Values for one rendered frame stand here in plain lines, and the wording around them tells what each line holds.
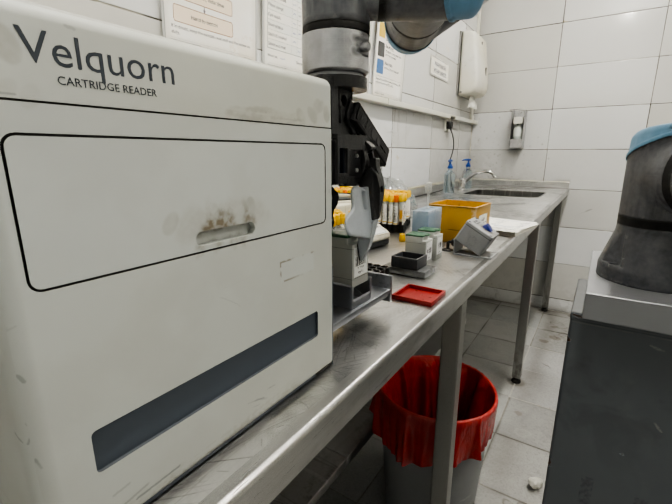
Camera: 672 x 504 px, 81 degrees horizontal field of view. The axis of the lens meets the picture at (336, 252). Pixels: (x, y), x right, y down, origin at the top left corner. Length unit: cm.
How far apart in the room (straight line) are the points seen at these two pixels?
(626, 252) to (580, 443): 31
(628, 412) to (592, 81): 259
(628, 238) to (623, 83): 245
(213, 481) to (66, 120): 25
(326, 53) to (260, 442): 38
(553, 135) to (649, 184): 245
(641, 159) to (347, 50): 46
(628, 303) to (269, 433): 50
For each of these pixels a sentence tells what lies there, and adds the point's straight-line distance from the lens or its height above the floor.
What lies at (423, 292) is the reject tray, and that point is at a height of 88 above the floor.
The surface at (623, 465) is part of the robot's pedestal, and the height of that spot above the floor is 64.
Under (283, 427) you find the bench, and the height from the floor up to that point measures 87.
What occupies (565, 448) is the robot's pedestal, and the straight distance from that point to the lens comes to 82.
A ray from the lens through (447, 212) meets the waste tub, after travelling 109.
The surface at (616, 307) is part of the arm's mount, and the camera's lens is 67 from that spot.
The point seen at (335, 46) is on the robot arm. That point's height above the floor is 121.
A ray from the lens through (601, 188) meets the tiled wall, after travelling 313.
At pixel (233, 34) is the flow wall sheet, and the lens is 121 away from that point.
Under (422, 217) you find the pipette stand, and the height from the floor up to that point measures 96.
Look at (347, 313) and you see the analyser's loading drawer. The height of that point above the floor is 92.
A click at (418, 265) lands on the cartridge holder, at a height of 90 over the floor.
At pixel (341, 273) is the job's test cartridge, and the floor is 96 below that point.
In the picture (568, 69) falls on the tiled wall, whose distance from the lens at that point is 318.
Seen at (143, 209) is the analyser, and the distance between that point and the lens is 26.
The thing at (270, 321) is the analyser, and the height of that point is 96.
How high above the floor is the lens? 111
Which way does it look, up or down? 14 degrees down
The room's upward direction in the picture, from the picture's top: straight up
